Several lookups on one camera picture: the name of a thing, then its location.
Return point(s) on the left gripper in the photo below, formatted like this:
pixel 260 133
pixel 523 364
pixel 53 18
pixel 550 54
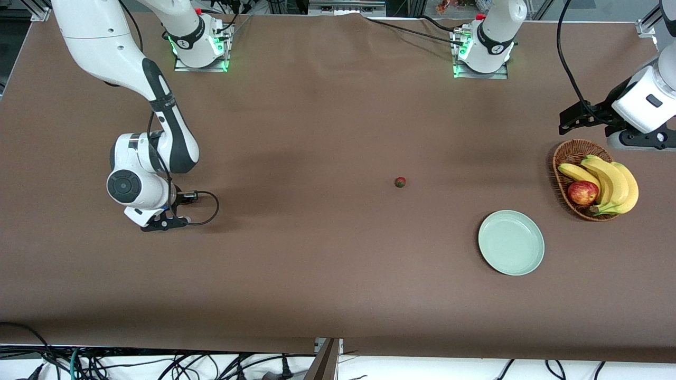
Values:
pixel 607 105

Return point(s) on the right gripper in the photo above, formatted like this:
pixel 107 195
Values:
pixel 179 199

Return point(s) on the red toy strawberry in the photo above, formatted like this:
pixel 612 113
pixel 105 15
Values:
pixel 400 182

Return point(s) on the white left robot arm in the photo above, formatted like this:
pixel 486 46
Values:
pixel 496 31

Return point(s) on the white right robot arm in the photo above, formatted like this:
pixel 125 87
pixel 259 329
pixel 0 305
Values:
pixel 105 42

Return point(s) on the light green round plate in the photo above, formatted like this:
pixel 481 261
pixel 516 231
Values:
pixel 511 243

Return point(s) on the yellow banana bunch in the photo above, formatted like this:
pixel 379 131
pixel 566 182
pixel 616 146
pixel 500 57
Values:
pixel 615 184

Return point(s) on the brown wicker basket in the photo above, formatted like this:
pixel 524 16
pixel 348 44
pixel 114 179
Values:
pixel 567 153

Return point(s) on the red apple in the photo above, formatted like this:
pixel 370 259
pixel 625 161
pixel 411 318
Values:
pixel 583 192

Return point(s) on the aluminium corner extrusion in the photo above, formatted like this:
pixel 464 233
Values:
pixel 647 27
pixel 39 10

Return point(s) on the brown table cloth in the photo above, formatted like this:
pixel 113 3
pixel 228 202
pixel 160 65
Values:
pixel 317 132

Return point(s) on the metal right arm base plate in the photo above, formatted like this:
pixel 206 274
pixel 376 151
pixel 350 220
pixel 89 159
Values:
pixel 185 67

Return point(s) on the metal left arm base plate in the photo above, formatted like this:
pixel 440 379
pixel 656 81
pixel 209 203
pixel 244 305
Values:
pixel 494 75

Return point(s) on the table support post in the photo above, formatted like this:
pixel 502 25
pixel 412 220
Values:
pixel 327 364

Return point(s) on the silver aluminium frame bar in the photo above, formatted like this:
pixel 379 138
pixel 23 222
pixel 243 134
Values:
pixel 346 8

